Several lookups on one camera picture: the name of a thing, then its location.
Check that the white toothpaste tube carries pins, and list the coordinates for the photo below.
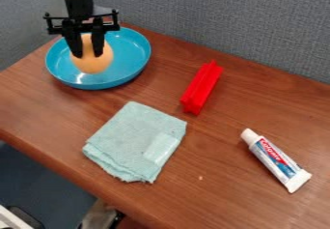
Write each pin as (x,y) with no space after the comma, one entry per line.
(288,171)

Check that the blue plate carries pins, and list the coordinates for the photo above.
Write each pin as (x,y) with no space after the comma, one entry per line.
(133,52)

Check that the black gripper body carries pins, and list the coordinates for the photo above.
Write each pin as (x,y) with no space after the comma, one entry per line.
(81,11)

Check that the light green folded cloth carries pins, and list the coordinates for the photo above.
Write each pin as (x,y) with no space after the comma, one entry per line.
(135,142)

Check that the red plastic block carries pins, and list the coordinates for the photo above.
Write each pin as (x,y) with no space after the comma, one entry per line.
(201,87)

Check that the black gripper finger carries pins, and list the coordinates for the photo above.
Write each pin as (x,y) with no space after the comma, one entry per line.
(98,40)
(74,40)

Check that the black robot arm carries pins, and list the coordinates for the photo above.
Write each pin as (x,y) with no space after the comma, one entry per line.
(98,21)

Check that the yellow foam ball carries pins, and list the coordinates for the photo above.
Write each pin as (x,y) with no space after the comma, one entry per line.
(89,63)

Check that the grey object under table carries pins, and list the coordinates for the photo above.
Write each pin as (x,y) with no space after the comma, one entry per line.
(102,217)

